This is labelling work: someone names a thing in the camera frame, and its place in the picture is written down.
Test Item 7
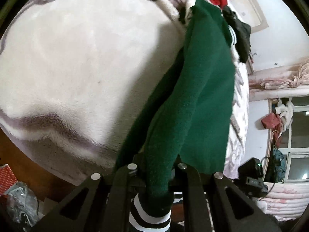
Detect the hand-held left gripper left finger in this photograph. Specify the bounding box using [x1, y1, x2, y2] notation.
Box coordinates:
[31, 153, 145, 232]

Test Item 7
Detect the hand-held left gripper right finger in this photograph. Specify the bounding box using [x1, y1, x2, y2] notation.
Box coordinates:
[169, 155, 282, 232]

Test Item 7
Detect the green and white varsity jacket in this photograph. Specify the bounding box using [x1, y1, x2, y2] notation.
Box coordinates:
[113, 0, 236, 232]

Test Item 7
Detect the teal garment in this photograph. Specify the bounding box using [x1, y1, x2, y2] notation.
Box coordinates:
[272, 147, 285, 182]

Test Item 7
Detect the tied pink floral curtain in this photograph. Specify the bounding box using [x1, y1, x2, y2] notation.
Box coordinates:
[249, 61, 309, 102]

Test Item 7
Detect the clear plastic bag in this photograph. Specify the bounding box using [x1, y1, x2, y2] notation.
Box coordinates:
[5, 181, 44, 225]

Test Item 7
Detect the red patterned box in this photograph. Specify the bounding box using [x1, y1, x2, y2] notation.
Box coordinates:
[0, 164, 18, 196]

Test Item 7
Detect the floral plush blanket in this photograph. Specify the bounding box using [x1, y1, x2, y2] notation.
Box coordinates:
[0, 0, 249, 186]

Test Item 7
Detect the black leather jacket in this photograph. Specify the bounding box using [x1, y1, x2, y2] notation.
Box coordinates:
[222, 5, 251, 63]

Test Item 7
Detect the beige bed headboard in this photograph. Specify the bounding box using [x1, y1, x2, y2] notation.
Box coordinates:
[235, 0, 269, 33]

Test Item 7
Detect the white window frame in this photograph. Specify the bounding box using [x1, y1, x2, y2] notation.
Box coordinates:
[268, 97, 309, 184]

